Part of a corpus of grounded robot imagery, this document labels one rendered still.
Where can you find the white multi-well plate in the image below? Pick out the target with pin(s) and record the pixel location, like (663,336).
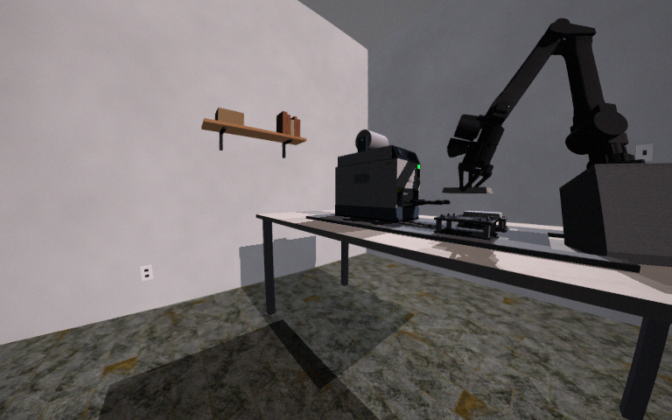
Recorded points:
(483,214)

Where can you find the light grey cylinder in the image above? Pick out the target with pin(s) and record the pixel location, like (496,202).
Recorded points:
(374,140)

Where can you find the white well plate with black square wells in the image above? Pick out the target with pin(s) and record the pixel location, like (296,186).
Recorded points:
(469,190)

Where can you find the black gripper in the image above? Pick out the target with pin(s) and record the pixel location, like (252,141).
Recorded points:
(484,159)

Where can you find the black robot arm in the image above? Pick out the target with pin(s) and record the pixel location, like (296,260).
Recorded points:
(605,127)

